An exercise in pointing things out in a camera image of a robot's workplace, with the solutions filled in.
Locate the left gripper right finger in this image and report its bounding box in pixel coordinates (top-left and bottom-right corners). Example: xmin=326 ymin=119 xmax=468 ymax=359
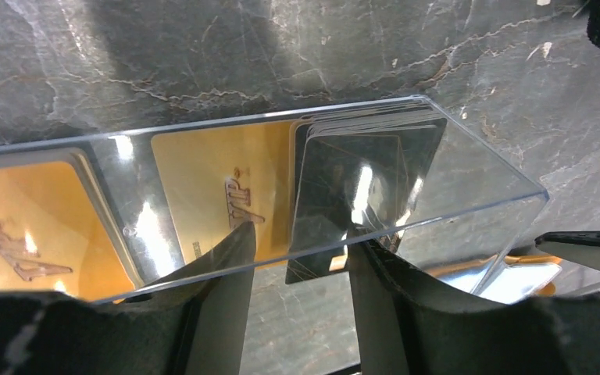
xmin=348 ymin=241 xmax=600 ymax=374

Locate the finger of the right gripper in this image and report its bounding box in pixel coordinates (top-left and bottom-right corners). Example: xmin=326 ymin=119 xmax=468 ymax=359
xmin=534 ymin=231 xmax=600 ymax=271

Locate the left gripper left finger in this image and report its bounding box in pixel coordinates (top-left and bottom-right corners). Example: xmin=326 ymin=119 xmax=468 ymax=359
xmin=0 ymin=222 xmax=258 ymax=375

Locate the black card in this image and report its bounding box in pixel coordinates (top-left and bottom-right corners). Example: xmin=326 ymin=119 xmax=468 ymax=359
xmin=285 ymin=96 xmax=549 ymax=296

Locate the orange leather card holder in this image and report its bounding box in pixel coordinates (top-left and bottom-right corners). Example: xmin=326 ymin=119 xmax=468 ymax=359
xmin=427 ymin=255 xmax=562 ymax=304

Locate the middle gold card in case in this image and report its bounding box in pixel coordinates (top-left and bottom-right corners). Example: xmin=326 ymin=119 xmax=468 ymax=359
xmin=151 ymin=120 xmax=293 ymax=263

